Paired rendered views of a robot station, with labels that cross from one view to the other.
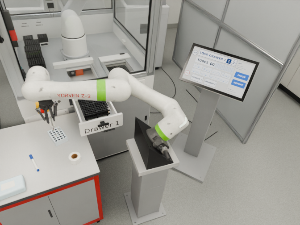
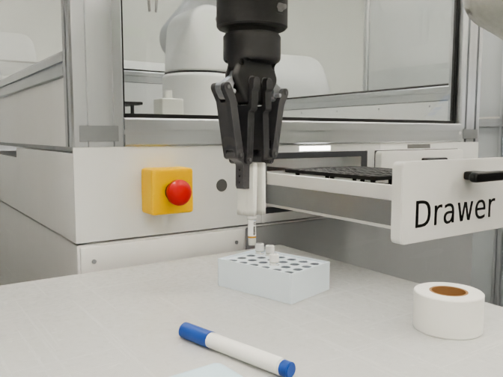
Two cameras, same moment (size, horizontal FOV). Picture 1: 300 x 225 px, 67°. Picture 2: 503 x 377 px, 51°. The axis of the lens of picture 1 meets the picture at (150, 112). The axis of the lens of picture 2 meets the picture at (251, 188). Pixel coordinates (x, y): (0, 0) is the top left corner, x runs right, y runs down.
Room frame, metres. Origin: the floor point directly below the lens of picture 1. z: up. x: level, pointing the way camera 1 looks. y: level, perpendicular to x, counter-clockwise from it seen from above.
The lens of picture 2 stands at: (0.30, 0.67, 0.96)
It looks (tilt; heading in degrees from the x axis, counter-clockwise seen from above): 6 degrees down; 356
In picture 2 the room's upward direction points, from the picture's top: straight up
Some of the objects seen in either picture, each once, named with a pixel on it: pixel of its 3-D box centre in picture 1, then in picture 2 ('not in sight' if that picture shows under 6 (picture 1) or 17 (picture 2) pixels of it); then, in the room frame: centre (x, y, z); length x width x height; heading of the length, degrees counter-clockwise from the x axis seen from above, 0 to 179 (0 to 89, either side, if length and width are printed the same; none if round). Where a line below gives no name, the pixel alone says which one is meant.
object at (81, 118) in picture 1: (93, 106); (358, 190); (1.24, 0.41, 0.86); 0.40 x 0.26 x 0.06; 30
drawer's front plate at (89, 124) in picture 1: (102, 124); (462, 196); (1.05, 0.31, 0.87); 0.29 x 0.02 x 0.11; 120
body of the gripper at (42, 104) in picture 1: (45, 102); (251, 69); (1.01, 0.62, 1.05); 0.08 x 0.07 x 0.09; 135
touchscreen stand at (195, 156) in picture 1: (200, 122); not in sight; (1.57, -0.48, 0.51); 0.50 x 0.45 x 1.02; 156
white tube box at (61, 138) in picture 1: (57, 135); (272, 273); (0.99, 0.60, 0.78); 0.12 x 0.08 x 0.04; 45
